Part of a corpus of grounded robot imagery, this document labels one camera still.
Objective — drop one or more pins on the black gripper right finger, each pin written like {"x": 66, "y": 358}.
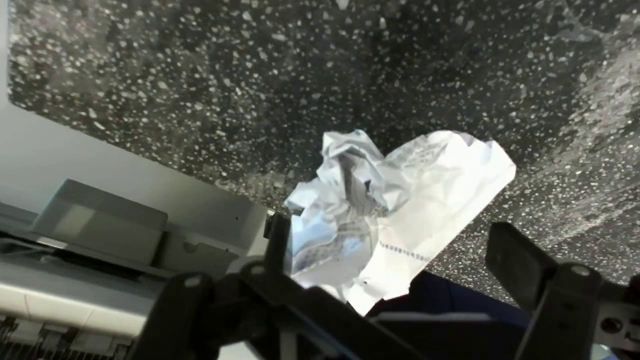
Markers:
{"x": 561, "y": 306}

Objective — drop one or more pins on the white printed tissue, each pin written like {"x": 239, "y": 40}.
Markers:
{"x": 412, "y": 200}

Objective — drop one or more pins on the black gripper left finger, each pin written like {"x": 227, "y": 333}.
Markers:
{"x": 278, "y": 240}

